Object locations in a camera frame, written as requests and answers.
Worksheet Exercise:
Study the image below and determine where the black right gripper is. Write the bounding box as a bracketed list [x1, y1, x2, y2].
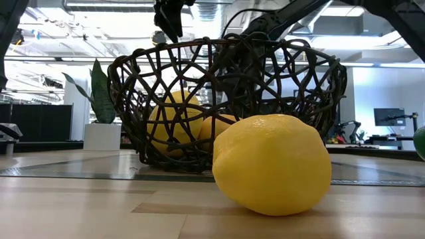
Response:
[225, 31, 276, 114]

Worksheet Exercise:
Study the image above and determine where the small yellow lemon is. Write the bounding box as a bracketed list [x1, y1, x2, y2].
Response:
[147, 90, 204, 157]

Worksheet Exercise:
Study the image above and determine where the large yellow lemon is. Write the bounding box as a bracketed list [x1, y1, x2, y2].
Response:
[211, 114, 333, 217]

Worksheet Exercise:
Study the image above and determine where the dark woven wicker basket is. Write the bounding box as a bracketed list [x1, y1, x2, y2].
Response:
[107, 32, 348, 174]

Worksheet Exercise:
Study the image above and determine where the large bright green lime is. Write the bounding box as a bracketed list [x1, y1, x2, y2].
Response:
[412, 125, 425, 162]

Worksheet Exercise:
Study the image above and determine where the black ceiling dome device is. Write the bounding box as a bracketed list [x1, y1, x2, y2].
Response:
[151, 30, 168, 46]

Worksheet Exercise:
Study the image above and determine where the orange citrus fruit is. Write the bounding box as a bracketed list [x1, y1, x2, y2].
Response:
[198, 114, 238, 152]

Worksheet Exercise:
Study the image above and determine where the green snake plant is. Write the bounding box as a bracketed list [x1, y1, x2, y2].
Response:
[62, 58, 117, 125]

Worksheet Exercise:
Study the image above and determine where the colourful toy pile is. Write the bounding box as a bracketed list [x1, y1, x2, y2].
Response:
[327, 132, 346, 145]

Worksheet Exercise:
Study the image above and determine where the white plant pot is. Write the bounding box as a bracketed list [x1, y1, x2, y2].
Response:
[82, 123, 122, 152]

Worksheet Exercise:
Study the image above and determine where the long ceiling light strip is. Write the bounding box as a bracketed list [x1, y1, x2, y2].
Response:
[0, 56, 425, 69]

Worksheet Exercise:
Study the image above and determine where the dark computer monitor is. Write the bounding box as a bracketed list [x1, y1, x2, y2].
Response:
[373, 108, 406, 127]

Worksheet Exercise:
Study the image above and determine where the black desk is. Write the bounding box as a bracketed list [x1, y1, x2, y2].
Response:
[367, 134, 416, 150]

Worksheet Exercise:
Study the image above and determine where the black room partition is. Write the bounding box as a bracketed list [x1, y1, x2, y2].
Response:
[0, 103, 74, 142]

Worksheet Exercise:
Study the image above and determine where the black-bordered baking mat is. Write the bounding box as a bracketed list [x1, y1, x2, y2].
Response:
[0, 154, 425, 187]

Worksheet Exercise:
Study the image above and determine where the corrugated silver ceiling duct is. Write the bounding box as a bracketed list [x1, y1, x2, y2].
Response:
[191, 3, 226, 39]

